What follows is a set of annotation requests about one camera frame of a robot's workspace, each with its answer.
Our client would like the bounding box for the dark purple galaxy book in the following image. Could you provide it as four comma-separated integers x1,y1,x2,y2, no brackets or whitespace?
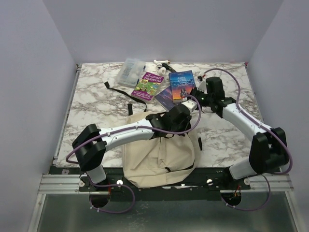
154,86,177,111

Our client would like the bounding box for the Jane Eyre book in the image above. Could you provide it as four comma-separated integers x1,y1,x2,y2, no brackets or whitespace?
169,70,196,103

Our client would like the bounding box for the purple treehouse book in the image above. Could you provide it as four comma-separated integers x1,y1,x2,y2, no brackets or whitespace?
131,72,165,103

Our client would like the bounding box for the beige canvas student backpack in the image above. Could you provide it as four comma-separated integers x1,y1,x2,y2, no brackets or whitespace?
120,112,196,189

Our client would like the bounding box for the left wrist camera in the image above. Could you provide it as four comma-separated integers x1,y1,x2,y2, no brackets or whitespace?
182,100,197,113

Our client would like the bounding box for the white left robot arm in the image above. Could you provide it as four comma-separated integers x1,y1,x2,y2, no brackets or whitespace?
72,101,199,191

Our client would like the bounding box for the clear plastic organizer box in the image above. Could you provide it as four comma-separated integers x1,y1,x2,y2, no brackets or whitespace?
116,58,146,87

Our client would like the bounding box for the aluminium rail frame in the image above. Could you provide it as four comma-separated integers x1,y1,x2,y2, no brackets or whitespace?
38,174,89,194

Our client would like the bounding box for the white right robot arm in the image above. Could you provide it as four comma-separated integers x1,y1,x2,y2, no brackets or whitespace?
190,77,289,189

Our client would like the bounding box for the white pipe fitting toy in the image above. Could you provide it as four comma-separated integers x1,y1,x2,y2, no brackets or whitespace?
153,60,170,76

